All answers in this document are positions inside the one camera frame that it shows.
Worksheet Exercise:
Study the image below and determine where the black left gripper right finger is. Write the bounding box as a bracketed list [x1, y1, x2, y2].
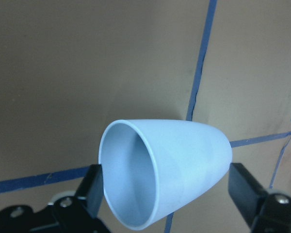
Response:
[228, 163, 291, 233]

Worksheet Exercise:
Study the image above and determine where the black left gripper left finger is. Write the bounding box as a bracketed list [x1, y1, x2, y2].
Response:
[0, 165, 109, 233]

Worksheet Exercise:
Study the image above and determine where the light blue plastic cup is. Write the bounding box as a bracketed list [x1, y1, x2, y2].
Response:
[98, 119, 232, 231]

